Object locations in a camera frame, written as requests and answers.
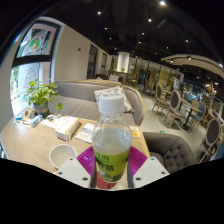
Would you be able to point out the white printed leaflet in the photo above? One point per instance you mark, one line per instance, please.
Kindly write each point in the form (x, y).
(51, 121)

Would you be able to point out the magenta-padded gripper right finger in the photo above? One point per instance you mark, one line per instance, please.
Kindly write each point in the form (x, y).
(140, 161)

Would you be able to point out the wooden stand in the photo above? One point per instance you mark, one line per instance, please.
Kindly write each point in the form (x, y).
(28, 113)

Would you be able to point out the brown mug with white inside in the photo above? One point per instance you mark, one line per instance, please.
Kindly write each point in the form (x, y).
(61, 155)

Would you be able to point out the grey white zigzag pillow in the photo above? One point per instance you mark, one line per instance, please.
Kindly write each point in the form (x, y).
(129, 106)

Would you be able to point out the light blue small box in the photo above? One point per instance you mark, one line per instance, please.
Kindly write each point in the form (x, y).
(36, 120)

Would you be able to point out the group of ceiling spotlights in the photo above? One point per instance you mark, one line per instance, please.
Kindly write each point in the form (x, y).
(162, 3)

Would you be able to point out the blue and white card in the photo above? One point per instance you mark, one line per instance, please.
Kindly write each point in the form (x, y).
(18, 116)
(89, 128)

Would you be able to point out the dark dining table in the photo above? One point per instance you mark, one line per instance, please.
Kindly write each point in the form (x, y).
(191, 105)

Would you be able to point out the grey tufted armchair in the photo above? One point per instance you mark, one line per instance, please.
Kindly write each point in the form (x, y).
(173, 150)

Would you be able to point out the curved beige ceiling canopy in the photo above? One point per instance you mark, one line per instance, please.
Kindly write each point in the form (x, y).
(193, 60)

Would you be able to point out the green potted plant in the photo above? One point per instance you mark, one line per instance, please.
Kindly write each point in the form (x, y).
(41, 95)

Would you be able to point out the group of dining chairs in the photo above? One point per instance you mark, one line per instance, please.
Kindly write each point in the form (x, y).
(175, 100)

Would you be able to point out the clear bottle with green label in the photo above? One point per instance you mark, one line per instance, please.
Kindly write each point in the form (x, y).
(111, 146)

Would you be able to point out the yellow card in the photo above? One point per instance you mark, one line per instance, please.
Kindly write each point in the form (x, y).
(135, 131)

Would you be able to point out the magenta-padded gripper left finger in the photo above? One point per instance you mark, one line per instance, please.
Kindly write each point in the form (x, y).
(85, 161)

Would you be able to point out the white paper slip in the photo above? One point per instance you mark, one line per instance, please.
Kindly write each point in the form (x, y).
(83, 136)

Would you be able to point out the grey curved sofa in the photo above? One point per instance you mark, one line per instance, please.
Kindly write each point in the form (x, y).
(76, 91)

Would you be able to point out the window with festive stickers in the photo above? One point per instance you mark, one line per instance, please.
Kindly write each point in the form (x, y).
(31, 71)

